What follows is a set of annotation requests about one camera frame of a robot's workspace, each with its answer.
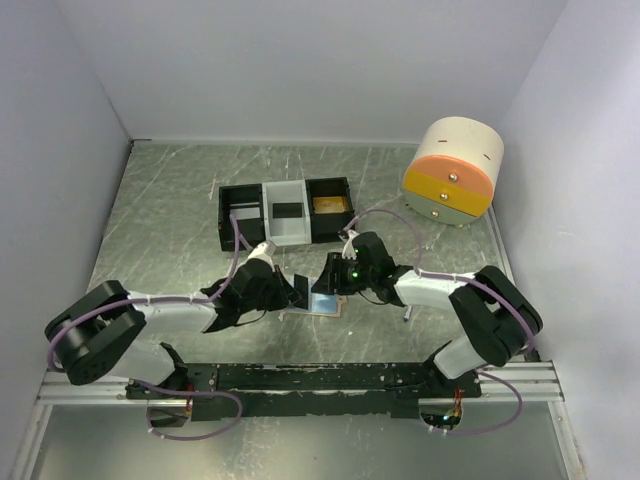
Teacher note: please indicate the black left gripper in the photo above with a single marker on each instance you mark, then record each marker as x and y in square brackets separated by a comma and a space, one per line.
[287, 295]

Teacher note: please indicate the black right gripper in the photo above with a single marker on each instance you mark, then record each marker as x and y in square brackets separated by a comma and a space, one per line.
[328, 282]

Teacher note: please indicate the beige leather card holder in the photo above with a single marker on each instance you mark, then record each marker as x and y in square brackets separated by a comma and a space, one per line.
[320, 305]

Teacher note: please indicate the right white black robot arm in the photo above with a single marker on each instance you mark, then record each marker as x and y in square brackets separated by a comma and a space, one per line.
[497, 320]

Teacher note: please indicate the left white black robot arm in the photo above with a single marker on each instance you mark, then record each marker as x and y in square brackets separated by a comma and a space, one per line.
[109, 330]

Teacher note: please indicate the gold card in bin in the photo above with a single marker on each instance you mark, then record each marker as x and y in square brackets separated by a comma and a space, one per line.
[329, 205]

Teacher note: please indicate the black card in bin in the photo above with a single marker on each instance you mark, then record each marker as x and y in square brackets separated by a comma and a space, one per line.
[283, 210]

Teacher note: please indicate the white card in bin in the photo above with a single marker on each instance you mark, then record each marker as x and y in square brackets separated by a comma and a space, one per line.
[246, 212]

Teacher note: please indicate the black right tray bin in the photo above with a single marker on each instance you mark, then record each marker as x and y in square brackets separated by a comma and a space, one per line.
[325, 228]

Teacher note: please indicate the black tray bin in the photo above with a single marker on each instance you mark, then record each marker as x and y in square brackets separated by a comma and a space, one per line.
[245, 204]
[325, 228]

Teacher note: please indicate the white middle tray bin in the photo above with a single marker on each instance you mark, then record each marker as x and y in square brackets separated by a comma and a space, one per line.
[289, 231]

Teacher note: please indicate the black left tray bin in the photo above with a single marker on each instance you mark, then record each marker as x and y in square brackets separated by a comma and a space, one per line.
[245, 204]

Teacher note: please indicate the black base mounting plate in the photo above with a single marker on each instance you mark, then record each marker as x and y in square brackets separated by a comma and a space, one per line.
[328, 389]

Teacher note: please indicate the cream round drawer cabinet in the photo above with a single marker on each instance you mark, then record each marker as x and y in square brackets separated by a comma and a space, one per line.
[453, 175]

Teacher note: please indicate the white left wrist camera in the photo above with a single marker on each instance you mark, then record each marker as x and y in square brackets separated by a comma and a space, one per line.
[264, 252]

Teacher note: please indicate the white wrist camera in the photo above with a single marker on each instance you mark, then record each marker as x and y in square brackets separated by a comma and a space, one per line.
[264, 252]
[348, 235]

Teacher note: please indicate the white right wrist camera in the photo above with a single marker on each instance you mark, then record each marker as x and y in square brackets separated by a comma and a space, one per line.
[348, 235]

